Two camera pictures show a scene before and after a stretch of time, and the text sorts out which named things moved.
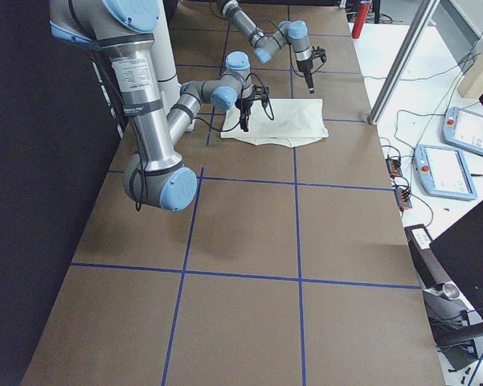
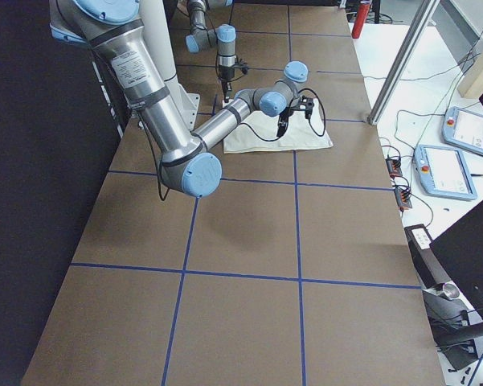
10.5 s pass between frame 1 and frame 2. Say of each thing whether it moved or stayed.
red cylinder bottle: stayed
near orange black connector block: stayed
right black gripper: moved
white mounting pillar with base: stayed
